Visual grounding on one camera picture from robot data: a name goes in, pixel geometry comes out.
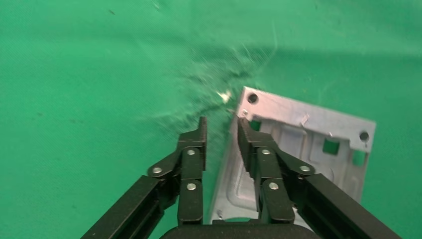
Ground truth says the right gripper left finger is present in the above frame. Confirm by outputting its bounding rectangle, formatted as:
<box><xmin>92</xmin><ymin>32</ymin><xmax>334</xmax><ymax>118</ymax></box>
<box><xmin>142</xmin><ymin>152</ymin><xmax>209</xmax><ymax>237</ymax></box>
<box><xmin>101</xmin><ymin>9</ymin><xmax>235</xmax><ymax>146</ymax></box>
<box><xmin>81</xmin><ymin>116</ymin><xmax>209</xmax><ymax>239</ymax></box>

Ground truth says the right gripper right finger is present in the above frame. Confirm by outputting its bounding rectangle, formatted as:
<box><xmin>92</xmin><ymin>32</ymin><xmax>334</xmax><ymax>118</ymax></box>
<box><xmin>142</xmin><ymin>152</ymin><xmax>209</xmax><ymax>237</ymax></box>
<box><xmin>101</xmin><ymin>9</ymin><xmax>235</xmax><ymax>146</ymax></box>
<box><xmin>236</xmin><ymin>117</ymin><xmax>401</xmax><ymax>239</ymax></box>

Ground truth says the curved-edge sheet-metal bracket part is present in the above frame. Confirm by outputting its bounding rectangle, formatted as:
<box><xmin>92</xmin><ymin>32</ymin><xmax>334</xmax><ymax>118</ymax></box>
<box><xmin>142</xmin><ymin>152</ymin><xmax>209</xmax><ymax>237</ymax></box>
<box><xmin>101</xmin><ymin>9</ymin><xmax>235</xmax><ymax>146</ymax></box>
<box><xmin>208</xmin><ymin>86</ymin><xmax>377</xmax><ymax>232</ymax></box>

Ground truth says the green table cloth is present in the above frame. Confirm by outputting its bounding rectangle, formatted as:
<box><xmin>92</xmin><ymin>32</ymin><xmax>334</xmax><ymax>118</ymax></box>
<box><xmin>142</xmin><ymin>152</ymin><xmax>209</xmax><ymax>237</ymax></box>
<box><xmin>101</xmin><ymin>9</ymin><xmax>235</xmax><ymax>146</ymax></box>
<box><xmin>0</xmin><ymin>0</ymin><xmax>422</xmax><ymax>239</ymax></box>

